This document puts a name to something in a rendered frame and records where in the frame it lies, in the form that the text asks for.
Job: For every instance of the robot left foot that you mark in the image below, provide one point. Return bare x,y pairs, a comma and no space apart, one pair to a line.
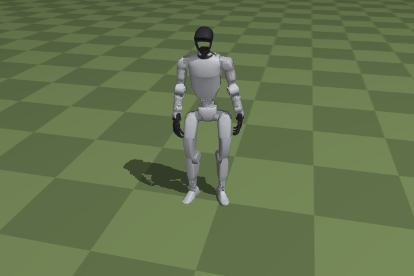
222,197

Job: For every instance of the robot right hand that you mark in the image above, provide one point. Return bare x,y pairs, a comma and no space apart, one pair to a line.
176,125

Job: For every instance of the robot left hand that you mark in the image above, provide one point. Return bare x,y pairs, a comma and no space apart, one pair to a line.
239,124

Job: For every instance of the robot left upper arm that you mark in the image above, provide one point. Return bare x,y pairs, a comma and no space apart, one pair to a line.
227,64

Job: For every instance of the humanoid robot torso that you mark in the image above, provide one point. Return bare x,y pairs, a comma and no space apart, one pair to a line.
205,75

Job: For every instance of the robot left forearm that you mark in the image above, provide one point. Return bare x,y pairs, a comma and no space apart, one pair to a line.
237,105

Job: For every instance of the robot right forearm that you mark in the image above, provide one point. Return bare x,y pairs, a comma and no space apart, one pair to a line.
177,104

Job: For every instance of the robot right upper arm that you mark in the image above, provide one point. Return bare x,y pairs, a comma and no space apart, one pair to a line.
181,75

